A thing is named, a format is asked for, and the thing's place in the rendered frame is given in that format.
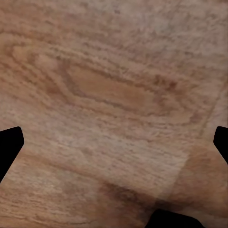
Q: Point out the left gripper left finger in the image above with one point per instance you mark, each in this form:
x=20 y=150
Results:
x=11 y=142

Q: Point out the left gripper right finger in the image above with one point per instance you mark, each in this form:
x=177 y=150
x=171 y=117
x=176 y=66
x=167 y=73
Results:
x=221 y=141

